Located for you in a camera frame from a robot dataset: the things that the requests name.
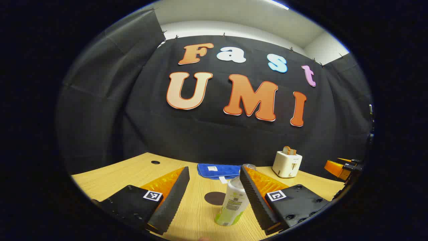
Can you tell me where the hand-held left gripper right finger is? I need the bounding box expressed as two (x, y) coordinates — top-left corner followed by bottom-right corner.
(239, 165), (332, 236)

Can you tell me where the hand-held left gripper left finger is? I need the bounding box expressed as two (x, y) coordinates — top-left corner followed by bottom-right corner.
(91, 166), (190, 236)

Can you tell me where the white green label water bottle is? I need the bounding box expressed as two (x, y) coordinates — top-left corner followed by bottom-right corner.
(214, 176), (250, 227)

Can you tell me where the dark brown round coaster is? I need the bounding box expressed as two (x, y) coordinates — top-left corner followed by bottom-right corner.
(204, 191), (227, 206)

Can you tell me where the white toaster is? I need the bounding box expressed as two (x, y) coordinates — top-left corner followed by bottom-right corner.
(272, 151), (303, 178)

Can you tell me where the blue folded towel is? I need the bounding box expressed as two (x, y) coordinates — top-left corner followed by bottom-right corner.
(197, 163), (242, 184)

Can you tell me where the black backdrop cloth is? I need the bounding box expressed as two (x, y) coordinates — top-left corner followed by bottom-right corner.
(55, 8), (374, 178)

